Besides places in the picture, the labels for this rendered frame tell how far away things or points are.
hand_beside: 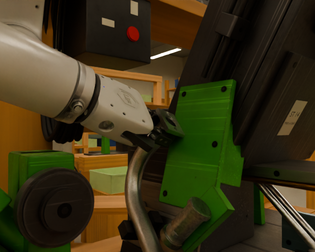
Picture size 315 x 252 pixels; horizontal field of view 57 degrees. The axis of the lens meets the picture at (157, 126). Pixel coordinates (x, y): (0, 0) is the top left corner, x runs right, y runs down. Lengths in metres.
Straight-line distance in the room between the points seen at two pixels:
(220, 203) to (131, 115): 0.17
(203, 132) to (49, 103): 0.24
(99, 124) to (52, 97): 0.08
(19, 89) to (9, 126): 0.30
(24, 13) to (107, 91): 0.15
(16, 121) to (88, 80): 0.31
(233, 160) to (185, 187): 0.09
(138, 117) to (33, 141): 0.31
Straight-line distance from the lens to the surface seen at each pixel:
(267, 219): 1.06
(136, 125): 0.41
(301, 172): 0.51
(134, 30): 0.69
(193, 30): 0.95
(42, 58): 0.36
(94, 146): 8.02
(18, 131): 0.66
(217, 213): 0.43
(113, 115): 0.39
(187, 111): 0.51
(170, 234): 0.44
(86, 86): 0.38
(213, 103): 0.48
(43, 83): 0.36
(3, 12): 0.45
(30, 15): 0.45
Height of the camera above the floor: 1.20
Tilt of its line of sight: 1 degrees up
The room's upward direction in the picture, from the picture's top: straight up
